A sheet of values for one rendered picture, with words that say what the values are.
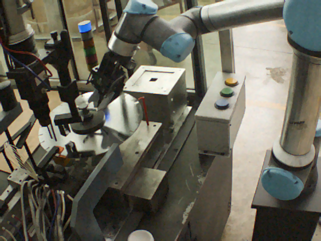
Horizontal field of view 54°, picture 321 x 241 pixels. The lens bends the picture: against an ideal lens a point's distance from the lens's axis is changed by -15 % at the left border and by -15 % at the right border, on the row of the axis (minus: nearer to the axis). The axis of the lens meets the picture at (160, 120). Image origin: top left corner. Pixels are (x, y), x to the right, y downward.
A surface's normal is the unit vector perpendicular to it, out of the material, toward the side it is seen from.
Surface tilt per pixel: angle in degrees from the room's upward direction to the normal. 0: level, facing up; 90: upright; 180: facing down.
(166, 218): 0
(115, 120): 0
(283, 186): 98
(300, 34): 83
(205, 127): 90
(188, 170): 0
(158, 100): 90
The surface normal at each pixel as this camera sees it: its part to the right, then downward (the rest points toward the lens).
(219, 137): -0.38, 0.58
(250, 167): -0.13, -0.81
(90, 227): 0.92, 0.12
